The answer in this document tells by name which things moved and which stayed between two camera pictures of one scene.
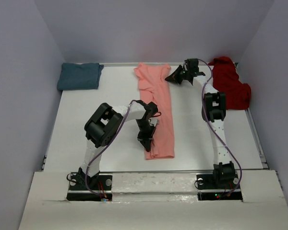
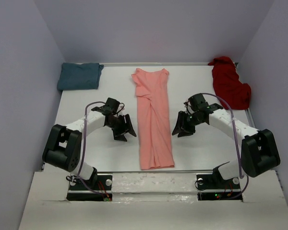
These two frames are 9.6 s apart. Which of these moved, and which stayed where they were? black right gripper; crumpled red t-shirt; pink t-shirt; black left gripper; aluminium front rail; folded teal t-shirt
Moved: black left gripper; black right gripper; pink t-shirt
Stayed: aluminium front rail; folded teal t-shirt; crumpled red t-shirt
